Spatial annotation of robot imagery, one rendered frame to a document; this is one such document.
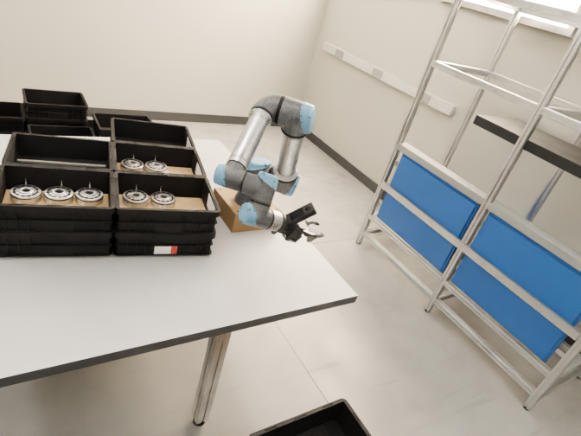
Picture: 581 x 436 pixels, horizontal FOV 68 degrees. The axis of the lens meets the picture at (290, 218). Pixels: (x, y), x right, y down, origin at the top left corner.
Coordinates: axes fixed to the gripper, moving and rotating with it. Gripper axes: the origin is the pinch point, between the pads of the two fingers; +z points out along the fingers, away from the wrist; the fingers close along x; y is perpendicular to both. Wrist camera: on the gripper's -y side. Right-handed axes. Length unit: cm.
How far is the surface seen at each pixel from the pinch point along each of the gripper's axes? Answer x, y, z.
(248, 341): -5, 101, 33
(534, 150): -40, -62, 131
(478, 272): -9, 10, 153
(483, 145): -118, -30, 216
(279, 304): 16.8, 29.9, -4.3
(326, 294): 13.2, 24.0, 18.4
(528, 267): 7, -18, 148
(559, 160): -26, -68, 132
